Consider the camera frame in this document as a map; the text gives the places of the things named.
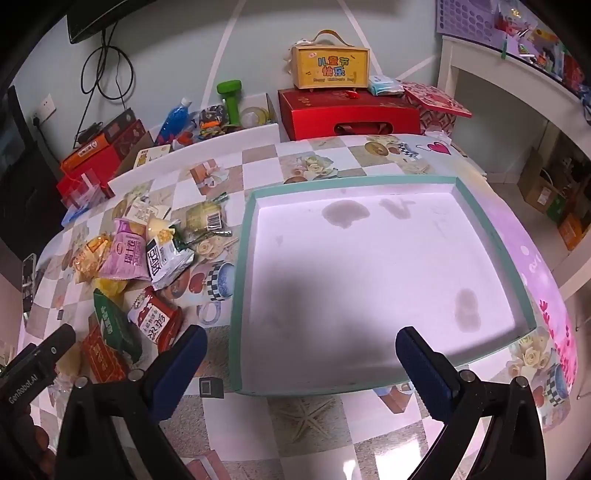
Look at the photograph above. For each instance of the red white toy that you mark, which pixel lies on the red white toy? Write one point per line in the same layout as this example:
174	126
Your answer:
186	136

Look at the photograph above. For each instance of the brown cardboard box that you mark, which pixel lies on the brown cardboard box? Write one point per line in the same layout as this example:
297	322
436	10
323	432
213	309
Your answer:
271	110

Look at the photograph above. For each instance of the black power adapter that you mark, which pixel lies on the black power adapter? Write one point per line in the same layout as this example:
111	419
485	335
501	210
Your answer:
87	131

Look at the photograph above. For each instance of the person's left hand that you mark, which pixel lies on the person's left hand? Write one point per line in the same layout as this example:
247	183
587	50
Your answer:
34	438

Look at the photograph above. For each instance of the clear plastic bags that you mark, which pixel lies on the clear plastic bags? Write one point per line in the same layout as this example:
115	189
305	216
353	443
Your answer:
85	191

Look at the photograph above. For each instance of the cardboard box with label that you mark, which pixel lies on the cardboard box with label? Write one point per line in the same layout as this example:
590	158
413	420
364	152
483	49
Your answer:
538	184

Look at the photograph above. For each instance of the orange box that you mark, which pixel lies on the orange box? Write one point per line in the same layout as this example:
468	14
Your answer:
87	151

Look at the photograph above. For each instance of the dark brown box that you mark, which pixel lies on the dark brown box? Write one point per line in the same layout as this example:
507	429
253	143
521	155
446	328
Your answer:
117	125

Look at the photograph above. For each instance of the blue white flat packet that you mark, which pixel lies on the blue white flat packet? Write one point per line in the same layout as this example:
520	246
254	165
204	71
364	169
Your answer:
71	215

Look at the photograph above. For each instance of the white board panel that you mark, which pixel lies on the white board panel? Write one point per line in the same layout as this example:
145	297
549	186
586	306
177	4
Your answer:
207	144

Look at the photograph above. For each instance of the white desk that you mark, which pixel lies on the white desk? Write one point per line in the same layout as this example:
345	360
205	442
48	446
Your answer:
508	90

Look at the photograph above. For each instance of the green dumbbell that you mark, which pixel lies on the green dumbbell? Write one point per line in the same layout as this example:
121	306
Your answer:
229	99

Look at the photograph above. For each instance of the dark patterned pouch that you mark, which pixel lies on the dark patterned pouch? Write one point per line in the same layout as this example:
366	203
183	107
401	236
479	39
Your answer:
213	115

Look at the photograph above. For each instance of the pink snack packet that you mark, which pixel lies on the pink snack packet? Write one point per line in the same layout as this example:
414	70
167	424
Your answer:
122	254

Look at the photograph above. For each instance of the orange carton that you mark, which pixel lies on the orange carton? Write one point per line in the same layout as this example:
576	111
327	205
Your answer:
572	229

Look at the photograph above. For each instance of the blue water bottle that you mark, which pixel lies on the blue water bottle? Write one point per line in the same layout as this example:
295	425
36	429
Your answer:
173	121

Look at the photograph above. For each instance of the clear round jar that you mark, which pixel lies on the clear round jar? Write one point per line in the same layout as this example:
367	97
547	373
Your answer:
253	116

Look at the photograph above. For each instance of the plain red box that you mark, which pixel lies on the plain red box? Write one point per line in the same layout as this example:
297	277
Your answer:
76	181

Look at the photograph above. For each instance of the blue tissue pack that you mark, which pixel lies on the blue tissue pack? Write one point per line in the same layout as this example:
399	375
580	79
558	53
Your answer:
385	85

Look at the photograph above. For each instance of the clear green-edged cracker packet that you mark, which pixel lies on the clear green-edged cracker packet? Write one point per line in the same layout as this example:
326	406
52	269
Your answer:
205	217

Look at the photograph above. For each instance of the white tray with teal rim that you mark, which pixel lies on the white tray with teal rim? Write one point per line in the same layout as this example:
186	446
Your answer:
369	277

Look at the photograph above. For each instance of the white yellow flat box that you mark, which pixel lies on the white yellow flat box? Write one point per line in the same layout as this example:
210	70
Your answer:
152	155

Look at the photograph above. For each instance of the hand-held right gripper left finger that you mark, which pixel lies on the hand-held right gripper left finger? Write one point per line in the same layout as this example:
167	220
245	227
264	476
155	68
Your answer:
180	369

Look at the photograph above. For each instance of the red patterned box with lid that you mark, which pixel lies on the red patterned box with lid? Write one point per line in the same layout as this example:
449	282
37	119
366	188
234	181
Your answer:
434	99

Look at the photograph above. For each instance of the pale yellow snack packet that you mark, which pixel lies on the pale yellow snack packet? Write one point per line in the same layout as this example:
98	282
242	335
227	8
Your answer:
156	226

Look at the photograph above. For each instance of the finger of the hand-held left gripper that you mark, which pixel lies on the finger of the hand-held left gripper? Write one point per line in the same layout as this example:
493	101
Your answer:
57	339

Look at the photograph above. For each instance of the colourful small toys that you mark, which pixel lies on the colourful small toys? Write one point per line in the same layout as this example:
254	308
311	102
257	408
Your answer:
214	131

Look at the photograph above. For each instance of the black monitor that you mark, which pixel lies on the black monitor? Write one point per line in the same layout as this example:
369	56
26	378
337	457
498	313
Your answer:
97	14

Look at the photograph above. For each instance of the purple dotted sheet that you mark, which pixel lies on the purple dotted sheet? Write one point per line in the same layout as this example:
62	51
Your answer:
466	18

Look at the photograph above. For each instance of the plain yellow snack packet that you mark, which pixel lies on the plain yellow snack packet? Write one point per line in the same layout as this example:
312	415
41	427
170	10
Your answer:
113	287

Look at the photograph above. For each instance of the large red gift box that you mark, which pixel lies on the large red gift box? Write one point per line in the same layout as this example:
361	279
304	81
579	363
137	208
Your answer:
351	113

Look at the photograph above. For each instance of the white wall socket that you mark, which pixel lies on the white wall socket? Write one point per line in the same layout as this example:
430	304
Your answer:
44	110

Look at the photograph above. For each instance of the green paper bag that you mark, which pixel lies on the green paper bag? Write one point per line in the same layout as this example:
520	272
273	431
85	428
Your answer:
557	207

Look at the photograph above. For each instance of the dark red patterned box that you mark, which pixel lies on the dark red patterned box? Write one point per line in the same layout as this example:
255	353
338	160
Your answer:
133	138

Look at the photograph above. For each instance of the clear yellowish snack packet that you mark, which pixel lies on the clear yellowish snack packet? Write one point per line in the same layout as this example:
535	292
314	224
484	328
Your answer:
69	364

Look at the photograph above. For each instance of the colourful desk clutter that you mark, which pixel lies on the colourful desk clutter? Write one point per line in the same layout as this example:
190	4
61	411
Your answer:
540	46

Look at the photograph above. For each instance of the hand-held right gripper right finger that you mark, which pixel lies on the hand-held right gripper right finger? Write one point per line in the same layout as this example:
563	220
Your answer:
422	374

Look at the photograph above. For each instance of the pink printed cloth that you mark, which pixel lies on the pink printed cloth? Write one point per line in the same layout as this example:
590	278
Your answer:
503	217

